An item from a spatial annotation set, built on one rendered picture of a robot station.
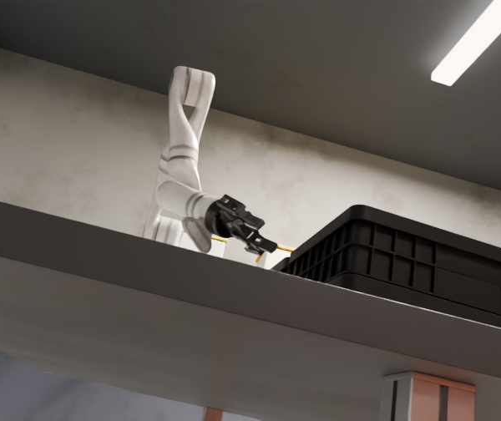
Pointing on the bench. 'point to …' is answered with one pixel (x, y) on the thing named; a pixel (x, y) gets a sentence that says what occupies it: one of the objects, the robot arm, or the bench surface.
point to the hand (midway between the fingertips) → (263, 235)
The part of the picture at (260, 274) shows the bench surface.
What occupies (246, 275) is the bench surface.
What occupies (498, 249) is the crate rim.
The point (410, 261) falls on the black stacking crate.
